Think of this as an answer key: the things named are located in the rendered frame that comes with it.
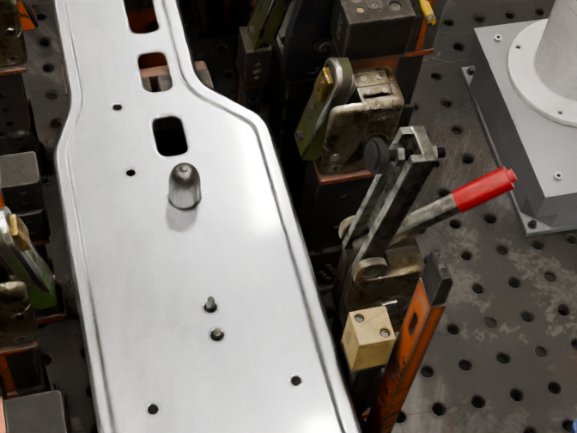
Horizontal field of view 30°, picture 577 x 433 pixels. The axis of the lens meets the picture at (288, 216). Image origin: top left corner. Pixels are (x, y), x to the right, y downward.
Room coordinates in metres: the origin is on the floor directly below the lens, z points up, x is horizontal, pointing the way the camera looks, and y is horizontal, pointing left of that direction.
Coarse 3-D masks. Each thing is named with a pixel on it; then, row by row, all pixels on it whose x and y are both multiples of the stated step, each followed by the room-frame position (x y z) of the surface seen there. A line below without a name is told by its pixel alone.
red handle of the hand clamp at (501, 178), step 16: (496, 176) 0.56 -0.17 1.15; (512, 176) 0.56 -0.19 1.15; (464, 192) 0.55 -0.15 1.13; (480, 192) 0.55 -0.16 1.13; (496, 192) 0.55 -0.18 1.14; (432, 208) 0.54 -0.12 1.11; (448, 208) 0.54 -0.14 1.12; (464, 208) 0.54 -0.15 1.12; (416, 224) 0.53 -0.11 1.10; (432, 224) 0.53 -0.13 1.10; (400, 240) 0.52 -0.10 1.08
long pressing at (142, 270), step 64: (64, 0) 0.82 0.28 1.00; (64, 64) 0.73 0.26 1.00; (128, 64) 0.74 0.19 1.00; (192, 64) 0.75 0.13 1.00; (64, 128) 0.65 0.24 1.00; (128, 128) 0.66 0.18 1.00; (192, 128) 0.67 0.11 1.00; (256, 128) 0.68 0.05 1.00; (64, 192) 0.57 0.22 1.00; (128, 192) 0.58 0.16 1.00; (256, 192) 0.60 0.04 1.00; (128, 256) 0.51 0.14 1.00; (192, 256) 0.52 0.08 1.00; (256, 256) 0.53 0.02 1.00; (128, 320) 0.44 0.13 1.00; (192, 320) 0.45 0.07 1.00; (256, 320) 0.46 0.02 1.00; (320, 320) 0.47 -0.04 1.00; (128, 384) 0.38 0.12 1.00; (192, 384) 0.39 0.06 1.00; (256, 384) 0.40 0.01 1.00; (320, 384) 0.41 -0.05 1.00
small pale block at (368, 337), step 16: (352, 320) 0.44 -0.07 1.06; (368, 320) 0.44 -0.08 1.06; (384, 320) 0.45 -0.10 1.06; (352, 336) 0.43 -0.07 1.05; (368, 336) 0.43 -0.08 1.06; (384, 336) 0.43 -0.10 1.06; (352, 352) 0.43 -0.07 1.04; (368, 352) 0.42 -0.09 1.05; (384, 352) 0.43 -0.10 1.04; (352, 368) 0.42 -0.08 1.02; (368, 368) 0.43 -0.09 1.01; (352, 384) 0.42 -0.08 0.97; (368, 384) 0.43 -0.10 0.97
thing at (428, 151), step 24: (384, 144) 0.52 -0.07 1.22; (408, 144) 0.54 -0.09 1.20; (432, 144) 0.54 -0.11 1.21; (384, 168) 0.50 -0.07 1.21; (408, 168) 0.51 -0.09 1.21; (432, 168) 0.51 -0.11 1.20; (384, 192) 0.53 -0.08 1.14; (408, 192) 0.51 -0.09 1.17; (360, 216) 0.53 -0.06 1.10; (384, 216) 0.50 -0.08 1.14; (384, 240) 0.51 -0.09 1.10
